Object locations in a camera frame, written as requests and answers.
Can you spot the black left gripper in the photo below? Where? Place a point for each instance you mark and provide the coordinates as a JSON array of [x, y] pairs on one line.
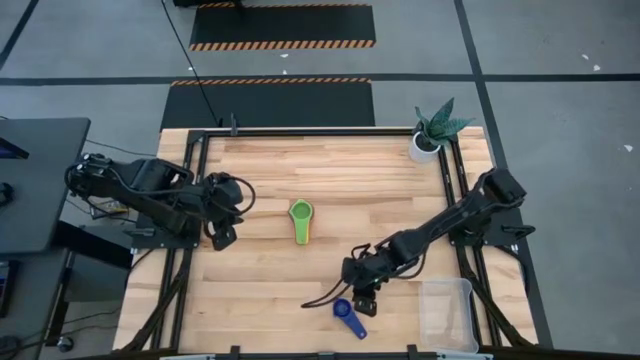
[[222, 197]]

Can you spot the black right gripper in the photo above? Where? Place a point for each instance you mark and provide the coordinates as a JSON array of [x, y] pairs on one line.
[[362, 275]]

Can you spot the small indigo measuring cup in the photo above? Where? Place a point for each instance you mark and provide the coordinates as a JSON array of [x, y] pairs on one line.
[[342, 308]]

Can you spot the yellow measuring cup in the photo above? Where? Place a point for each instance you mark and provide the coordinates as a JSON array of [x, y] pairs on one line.
[[309, 231]]

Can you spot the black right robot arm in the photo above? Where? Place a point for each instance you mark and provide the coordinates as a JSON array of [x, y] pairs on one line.
[[450, 220]]

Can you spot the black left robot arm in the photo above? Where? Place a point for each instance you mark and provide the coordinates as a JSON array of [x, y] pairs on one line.
[[150, 185]]

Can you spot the clear plastic basket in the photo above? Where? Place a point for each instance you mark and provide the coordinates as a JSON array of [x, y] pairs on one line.
[[450, 320]]

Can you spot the black table clamp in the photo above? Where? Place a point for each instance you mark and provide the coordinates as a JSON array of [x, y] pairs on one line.
[[235, 352], [412, 352]]

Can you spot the black power supply box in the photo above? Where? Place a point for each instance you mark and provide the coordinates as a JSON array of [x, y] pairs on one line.
[[110, 207]]

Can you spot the black hazard-striped floor mat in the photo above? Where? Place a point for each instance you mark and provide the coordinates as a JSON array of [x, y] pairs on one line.
[[280, 25], [270, 105]]

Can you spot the snake plant in white pot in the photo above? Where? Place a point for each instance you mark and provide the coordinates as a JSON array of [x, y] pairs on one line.
[[422, 150]]

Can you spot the grey desk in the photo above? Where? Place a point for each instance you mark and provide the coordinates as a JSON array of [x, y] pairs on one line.
[[45, 190]]

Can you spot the dark laptop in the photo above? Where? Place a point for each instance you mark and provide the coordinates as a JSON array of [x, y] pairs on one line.
[[10, 150]]

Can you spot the black clamp post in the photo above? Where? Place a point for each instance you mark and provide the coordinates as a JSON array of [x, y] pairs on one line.
[[233, 125]]

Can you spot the black table frame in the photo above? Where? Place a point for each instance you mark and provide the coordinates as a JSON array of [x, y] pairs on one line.
[[320, 132]]

